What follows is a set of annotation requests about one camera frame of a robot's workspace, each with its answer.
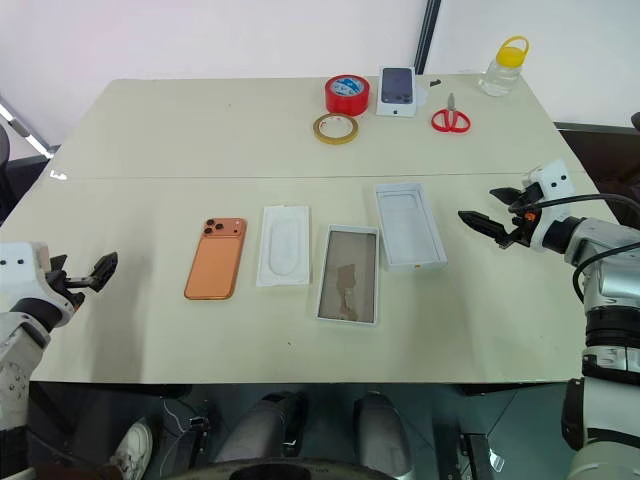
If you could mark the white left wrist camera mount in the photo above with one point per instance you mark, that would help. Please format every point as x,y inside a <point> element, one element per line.
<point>27,272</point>

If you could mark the dark rounded leg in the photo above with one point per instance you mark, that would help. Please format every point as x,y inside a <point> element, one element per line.
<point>260,430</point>
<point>382,432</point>

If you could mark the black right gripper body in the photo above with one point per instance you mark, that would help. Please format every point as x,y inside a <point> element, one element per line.
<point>525,215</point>

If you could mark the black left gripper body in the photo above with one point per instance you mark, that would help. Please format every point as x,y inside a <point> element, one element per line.
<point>59,283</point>

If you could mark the clear jar yellow lid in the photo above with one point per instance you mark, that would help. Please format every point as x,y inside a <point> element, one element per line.
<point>502,67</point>

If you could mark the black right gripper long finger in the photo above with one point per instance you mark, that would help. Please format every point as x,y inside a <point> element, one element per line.
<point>482,223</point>

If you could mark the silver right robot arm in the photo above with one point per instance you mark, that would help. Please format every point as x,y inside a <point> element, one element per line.
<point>607,320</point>

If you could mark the orange smartphone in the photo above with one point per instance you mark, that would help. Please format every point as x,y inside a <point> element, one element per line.
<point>216,258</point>

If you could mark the white sneaker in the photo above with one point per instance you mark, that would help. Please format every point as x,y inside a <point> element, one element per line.
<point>134,447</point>

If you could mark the red tape roll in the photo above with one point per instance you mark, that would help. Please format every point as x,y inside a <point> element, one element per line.
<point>346,94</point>

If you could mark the clear plastic sheet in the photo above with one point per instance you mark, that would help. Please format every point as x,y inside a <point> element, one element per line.
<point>421,95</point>

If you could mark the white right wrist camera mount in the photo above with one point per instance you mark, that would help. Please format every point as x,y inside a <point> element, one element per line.
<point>549,192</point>

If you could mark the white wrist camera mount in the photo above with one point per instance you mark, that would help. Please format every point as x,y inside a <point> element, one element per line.
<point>27,272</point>
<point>549,192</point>

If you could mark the silver slanted rail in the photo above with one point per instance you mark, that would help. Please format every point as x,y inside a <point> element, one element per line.
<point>25,131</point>

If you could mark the white phone box base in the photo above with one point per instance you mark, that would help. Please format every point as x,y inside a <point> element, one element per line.
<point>409,226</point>

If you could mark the yellow tape roll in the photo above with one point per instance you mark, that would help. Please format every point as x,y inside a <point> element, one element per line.
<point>335,129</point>

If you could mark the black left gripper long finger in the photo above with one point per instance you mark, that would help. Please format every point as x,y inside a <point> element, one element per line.
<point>103,272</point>

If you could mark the boxed phone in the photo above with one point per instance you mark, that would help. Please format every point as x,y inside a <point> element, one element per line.
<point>397,91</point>

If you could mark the dark side table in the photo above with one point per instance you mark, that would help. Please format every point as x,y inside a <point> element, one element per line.
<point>600,150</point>

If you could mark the white moulded insert tray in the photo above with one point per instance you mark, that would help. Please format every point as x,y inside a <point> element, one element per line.
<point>284,246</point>

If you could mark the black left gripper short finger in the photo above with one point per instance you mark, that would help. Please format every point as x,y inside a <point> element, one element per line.
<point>58,263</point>

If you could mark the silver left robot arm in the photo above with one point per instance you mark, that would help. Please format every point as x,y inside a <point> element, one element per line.
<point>12,360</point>

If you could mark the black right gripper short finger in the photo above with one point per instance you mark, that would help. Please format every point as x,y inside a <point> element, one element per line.
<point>506,194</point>

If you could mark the black vertical pole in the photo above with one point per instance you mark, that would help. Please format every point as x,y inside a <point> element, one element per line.
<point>428,36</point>

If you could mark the dark rounded left leg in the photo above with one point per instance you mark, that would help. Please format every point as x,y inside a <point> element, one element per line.
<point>260,430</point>

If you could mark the white box lid brown inside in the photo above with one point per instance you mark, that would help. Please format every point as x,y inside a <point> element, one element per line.
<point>347,275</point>

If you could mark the dark rounded right leg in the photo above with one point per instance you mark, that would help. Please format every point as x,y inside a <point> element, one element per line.
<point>382,432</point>

